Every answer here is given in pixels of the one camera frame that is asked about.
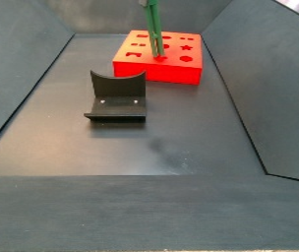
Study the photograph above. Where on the green three prong object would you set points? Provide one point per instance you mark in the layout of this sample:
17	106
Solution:
153	25

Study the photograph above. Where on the red shape sorter block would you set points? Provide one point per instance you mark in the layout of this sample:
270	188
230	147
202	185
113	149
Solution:
178	67

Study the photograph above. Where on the black curved fixture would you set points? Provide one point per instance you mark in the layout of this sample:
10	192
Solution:
119	98

